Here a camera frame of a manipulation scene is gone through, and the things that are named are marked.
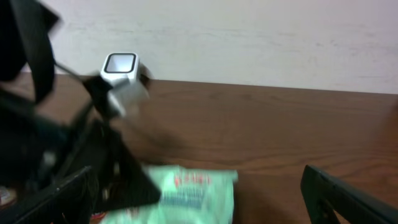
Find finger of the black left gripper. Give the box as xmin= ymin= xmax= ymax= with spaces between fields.
xmin=94 ymin=125 xmax=160 ymax=212

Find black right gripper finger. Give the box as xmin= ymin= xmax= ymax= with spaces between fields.
xmin=300 ymin=165 xmax=397 ymax=224

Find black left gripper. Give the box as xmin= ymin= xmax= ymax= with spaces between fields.
xmin=1 ymin=75 xmax=115 ymax=224

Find mint green wipes packet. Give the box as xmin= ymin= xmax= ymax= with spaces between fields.
xmin=101 ymin=166 xmax=238 ymax=224

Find red chocolate bar wrapper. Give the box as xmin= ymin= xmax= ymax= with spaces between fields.
xmin=0 ymin=186 xmax=17 ymax=207

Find white barcode scanner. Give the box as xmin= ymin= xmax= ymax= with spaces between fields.
xmin=100 ymin=52 xmax=152 ymax=90

